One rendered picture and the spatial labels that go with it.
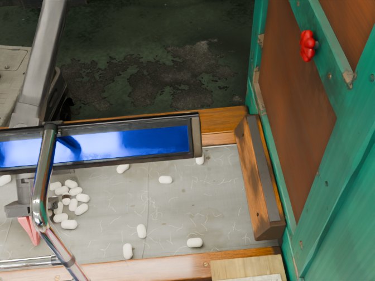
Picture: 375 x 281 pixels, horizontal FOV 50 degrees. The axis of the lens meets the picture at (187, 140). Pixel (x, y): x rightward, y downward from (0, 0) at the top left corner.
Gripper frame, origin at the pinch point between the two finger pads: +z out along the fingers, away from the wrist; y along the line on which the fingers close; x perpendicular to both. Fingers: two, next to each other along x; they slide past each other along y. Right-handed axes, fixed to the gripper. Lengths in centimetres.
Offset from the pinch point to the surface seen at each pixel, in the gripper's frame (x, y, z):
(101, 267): -5.7, 15.4, 5.4
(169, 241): -0.2, 29.9, 2.8
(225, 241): -0.9, 42.4, 3.7
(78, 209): 4.5, 9.0, -5.3
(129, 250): -2.9, 21.1, 3.0
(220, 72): 144, 61, -49
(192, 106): 128, 42, -30
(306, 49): -36, 52, -32
